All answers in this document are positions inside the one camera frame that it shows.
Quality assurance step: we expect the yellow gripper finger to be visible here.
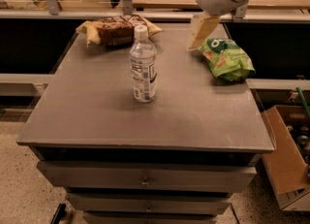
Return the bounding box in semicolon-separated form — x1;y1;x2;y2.
186;12;220;50

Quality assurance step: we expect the brown chip bag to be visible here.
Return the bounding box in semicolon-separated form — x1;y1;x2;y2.
76;15;162;47

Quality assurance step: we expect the green rice chip bag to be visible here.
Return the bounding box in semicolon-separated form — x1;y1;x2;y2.
198;38;255;81

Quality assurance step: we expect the clear plastic water bottle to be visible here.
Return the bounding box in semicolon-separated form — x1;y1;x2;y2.
129;24;158;103

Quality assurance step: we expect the grey drawer cabinet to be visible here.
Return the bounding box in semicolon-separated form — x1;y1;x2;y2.
18;23;273;224

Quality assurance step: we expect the cardboard box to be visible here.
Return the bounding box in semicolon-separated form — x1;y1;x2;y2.
262;105;310;211

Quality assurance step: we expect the top drawer with knob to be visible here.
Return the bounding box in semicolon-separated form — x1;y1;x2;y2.
37;161;256;193

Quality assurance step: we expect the drawer with knob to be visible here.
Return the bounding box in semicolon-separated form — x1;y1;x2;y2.
37;161;256;193
66;193;230;215

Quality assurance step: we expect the middle drawer with knob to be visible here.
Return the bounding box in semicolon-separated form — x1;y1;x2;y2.
66;193;230;215

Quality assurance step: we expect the green cable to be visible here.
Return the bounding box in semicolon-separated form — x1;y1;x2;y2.
295;86;310;120

